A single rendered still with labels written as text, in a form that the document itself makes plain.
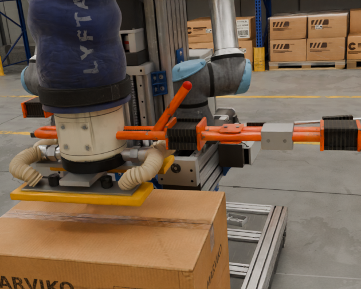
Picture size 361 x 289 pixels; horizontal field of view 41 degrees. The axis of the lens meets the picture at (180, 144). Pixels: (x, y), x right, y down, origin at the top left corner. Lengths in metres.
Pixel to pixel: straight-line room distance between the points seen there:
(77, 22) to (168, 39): 0.76
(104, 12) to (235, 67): 0.63
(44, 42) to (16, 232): 0.50
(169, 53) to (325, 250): 1.62
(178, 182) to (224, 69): 0.40
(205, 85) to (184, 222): 0.53
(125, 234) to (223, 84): 0.64
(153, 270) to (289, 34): 7.27
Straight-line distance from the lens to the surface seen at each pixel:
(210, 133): 1.11
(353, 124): 1.11
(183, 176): 1.54
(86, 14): 1.10
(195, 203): 1.34
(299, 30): 8.15
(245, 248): 2.54
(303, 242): 3.01
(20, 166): 1.25
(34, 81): 1.91
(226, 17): 1.66
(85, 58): 1.10
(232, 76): 1.61
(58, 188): 1.20
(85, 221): 1.31
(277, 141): 1.09
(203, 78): 1.59
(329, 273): 2.76
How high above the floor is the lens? 1.52
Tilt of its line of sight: 19 degrees down
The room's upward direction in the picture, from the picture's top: 5 degrees counter-clockwise
